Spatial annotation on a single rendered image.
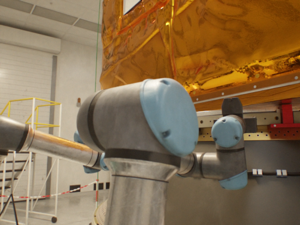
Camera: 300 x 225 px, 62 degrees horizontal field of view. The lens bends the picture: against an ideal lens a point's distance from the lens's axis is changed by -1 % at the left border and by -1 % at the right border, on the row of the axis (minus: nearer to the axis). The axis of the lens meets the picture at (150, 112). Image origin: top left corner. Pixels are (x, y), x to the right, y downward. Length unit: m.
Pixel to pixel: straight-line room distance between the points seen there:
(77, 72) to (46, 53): 1.19
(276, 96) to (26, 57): 8.34
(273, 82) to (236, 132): 0.40
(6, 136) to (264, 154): 0.91
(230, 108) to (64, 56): 8.70
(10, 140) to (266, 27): 0.95
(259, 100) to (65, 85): 8.33
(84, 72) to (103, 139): 9.03
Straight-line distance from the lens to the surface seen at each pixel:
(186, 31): 1.36
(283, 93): 0.99
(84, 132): 0.43
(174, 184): 1.13
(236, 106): 0.81
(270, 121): 1.10
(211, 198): 1.04
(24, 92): 8.63
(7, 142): 0.91
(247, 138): 1.11
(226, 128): 0.67
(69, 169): 8.93
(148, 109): 0.33
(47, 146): 0.93
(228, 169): 0.71
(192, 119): 0.39
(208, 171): 0.73
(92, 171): 1.14
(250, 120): 0.84
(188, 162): 0.71
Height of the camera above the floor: 1.58
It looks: 8 degrees up
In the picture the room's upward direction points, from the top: straight up
